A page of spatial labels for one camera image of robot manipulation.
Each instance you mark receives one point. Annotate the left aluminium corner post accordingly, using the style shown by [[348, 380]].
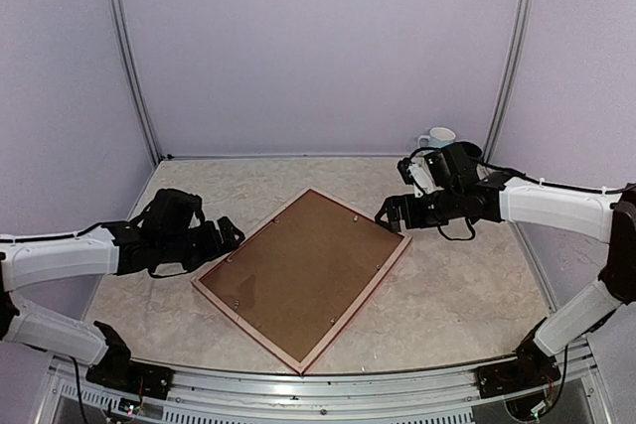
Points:
[[124, 45]]

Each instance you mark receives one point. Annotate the aluminium front rail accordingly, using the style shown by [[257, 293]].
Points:
[[448, 394]]

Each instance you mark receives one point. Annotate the aluminium corner post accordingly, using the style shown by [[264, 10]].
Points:
[[511, 65], [124, 45]]

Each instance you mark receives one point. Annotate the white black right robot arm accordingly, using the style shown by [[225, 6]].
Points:
[[455, 183]]

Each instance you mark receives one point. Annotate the right aluminium corner post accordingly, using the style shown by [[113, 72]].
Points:
[[511, 65]]

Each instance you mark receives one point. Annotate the dark green mug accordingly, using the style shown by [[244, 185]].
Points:
[[472, 150]]

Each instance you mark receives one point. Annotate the brown frame backing board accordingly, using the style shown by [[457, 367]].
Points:
[[303, 270]]

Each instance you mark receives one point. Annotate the light blue mug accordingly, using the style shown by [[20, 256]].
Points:
[[436, 137]]

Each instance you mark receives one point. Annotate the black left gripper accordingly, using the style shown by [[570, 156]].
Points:
[[215, 248]]

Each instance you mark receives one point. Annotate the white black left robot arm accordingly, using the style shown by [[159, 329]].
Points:
[[171, 229]]

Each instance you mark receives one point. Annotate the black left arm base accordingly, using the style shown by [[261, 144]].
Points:
[[131, 377]]

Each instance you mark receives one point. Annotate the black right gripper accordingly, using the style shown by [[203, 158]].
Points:
[[394, 205]]

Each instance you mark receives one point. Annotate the red wooden picture frame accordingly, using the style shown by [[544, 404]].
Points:
[[303, 364]]

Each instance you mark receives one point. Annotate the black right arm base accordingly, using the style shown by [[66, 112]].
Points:
[[529, 368]]

